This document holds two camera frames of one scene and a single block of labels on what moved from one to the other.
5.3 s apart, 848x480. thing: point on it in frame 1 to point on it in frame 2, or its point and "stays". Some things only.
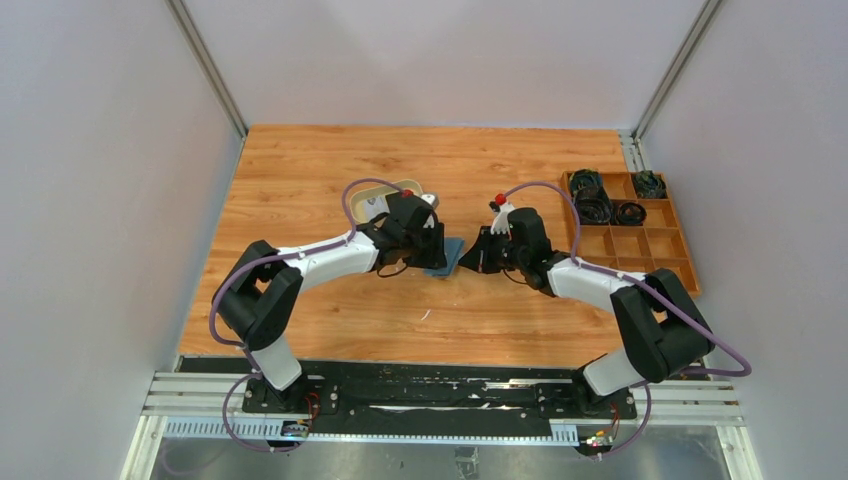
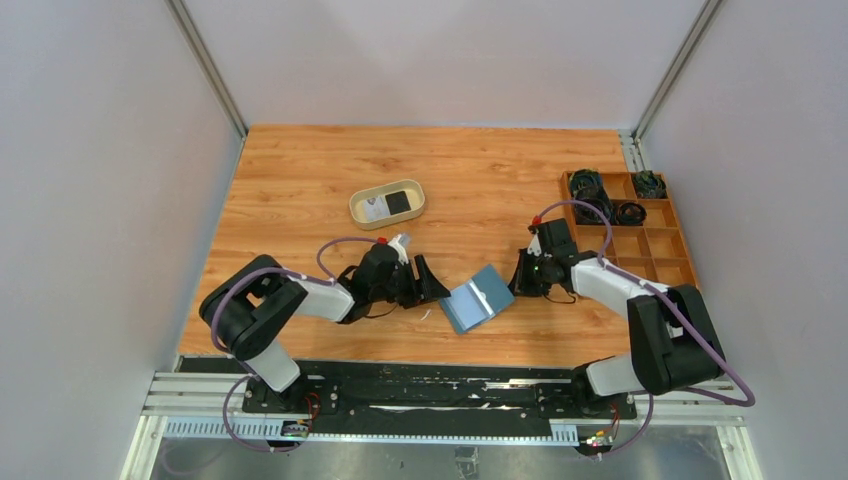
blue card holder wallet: [453, 247] to [477, 300]
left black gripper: [435, 256] to [428, 288]
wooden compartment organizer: [629, 221] stays
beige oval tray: [369, 202] stays
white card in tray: [375, 206] stays
